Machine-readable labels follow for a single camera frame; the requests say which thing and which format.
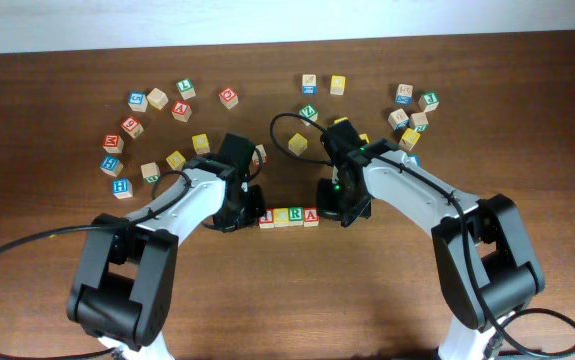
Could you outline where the red I letter block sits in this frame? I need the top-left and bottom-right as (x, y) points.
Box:
(258, 209), (275, 229)

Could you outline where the red a block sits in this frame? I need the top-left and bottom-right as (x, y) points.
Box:
(171, 101), (192, 122)
(303, 207), (320, 227)

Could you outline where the yellow C letter block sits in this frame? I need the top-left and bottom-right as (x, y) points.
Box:
(273, 208), (290, 227)

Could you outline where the green R letter block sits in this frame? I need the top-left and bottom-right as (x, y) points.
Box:
(288, 207), (304, 226)

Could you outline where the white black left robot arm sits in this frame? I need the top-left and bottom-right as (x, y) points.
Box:
(67, 134), (265, 359)

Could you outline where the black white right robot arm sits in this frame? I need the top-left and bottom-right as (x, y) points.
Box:
(317, 121), (545, 359)

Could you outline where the wooden block red side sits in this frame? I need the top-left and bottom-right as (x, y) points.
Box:
(252, 144), (267, 167)

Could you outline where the yellow block centre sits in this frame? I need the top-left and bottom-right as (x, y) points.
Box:
(288, 133), (308, 156)

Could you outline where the yellow block left middle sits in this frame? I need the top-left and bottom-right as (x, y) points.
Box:
(192, 133), (211, 155)

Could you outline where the blue L letter block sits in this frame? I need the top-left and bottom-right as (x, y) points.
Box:
(408, 154), (421, 167)

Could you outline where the yellow block left lower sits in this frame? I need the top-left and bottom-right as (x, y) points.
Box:
(166, 151), (186, 171)

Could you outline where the green Z letter block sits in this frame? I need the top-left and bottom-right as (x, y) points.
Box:
(299, 104), (318, 126)

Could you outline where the wooden block blue side right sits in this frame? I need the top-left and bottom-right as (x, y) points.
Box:
(388, 109), (409, 131)

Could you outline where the wooden block blue side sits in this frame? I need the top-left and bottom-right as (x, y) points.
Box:
(301, 74), (317, 95)
(388, 109), (409, 131)

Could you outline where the wooden block green side left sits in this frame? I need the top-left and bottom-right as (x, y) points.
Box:
(141, 162), (161, 184)

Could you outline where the wooden block green R side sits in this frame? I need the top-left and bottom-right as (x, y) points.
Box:
(409, 112), (428, 132)

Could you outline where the red C letter block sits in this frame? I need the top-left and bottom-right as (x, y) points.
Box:
(219, 88), (239, 109)

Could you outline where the yellow top block back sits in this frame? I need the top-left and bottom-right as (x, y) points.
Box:
(330, 75), (346, 96)

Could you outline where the blue X side block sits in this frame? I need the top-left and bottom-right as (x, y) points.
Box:
(395, 83), (413, 105)

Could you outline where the blue H block lower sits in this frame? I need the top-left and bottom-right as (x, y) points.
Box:
(112, 178), (133, 199)

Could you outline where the blue h block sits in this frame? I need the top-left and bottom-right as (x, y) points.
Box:
(112, 178), (133, 199)
(100, 156), (123, 177)

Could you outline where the green J letter block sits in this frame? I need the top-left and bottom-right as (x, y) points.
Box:
(418, 92), (439, 112)

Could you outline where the green L letter block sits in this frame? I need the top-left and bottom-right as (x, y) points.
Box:
(176, 78), (196, 100)

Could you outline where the red 6 number block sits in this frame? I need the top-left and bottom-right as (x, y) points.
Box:
(121, 116), (144, 139)

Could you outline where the blue H block upper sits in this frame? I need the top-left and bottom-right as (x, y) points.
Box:
(100, 156), (123, 177)

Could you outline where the plain wooden block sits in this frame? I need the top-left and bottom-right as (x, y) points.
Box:
(147, 88), (169, 110)

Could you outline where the red M letter block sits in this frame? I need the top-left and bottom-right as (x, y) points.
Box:
(103, 134), (124, 154)

